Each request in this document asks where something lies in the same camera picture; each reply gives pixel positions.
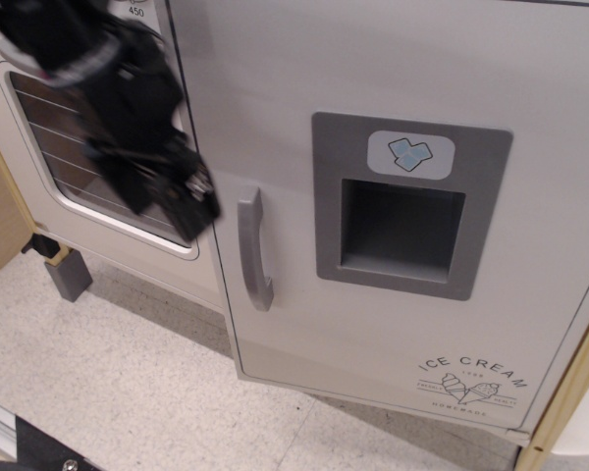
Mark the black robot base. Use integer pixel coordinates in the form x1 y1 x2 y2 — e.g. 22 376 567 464
0 417 100 471

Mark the grey kitchen leg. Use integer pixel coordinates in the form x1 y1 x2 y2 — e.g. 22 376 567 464
45 250 93 302

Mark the white toy oven door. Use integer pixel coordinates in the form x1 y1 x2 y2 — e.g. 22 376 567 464
0 34 223 312

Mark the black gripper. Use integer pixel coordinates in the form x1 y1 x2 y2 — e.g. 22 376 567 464
80 28 220 240

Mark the wooden right side post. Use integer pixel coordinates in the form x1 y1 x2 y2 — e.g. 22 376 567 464
513 327 589 470

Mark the grey fridge door handle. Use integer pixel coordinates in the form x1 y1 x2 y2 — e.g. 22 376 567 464
237 185 274 312

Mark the white toy fridge door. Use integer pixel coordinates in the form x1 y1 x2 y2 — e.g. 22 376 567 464
170 1 589 439

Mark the black clamp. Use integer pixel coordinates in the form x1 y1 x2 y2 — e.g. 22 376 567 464
21 234 61 259

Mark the grey oven door handle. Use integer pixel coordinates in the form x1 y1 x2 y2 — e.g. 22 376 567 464
0 38 40 75

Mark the grey ice dispenser recess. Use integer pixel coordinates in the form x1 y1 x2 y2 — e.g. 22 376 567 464
311 112 513 301

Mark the white control panel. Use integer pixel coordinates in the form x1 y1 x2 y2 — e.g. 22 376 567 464
108 0 169 37

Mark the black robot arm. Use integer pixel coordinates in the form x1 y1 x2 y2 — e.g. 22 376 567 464
0 1 220 241

